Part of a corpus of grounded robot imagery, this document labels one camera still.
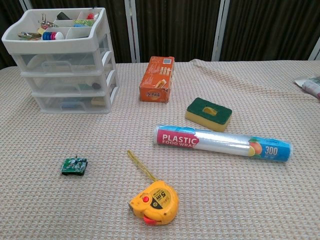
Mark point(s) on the small green circuit board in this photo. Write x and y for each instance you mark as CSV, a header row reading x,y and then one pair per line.
x,y
74,166

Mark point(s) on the orange carton box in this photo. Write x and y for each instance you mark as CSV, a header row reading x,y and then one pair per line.
x,y
156,80

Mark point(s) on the clear drawer with blue item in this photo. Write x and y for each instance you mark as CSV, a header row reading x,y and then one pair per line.
x,y
50,103

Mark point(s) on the white drawer organizer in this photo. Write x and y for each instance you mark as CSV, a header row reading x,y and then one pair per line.
x,y
50,46

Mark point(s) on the green and yellow sponge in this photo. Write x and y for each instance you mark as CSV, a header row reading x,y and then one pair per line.
x,y
217,110

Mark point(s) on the plastic food wrap roll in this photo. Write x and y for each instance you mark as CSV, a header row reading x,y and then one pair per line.
x,y
220,143

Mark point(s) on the small yellow block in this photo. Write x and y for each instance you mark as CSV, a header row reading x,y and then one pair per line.
x,y
97,101

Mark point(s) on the small black round item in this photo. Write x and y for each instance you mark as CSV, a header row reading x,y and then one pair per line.
x,y
96,86

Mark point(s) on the small green flat item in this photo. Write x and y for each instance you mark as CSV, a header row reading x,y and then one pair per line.
x,y
85,86

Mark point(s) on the yellow tape measure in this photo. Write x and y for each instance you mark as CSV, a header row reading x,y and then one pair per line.
x,y
160,202

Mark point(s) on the blue cylindrical item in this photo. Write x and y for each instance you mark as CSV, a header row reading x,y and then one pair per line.
x,y
72,104

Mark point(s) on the tan woven tablecloth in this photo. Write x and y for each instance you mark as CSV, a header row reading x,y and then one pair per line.
x,y
225,195

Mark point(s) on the green and blue packet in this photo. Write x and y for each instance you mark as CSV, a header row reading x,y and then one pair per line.
x,y
83,23

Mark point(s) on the red and white packet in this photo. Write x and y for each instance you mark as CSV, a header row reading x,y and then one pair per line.
x,y
90,16

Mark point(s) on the blue and white magnet stack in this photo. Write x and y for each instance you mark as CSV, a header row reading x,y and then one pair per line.
x,y
52,36

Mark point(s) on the black oval object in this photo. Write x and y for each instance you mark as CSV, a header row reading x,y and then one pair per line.
x,y
63,16

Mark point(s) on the floral tissue pack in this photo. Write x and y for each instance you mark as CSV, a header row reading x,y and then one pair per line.
x,y
311,86

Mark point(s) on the green candy packet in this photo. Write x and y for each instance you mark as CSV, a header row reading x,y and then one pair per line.
x,y
28,35

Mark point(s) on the white partition post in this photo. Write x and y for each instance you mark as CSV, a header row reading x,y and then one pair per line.
x,y
132,30
220,30
315,51

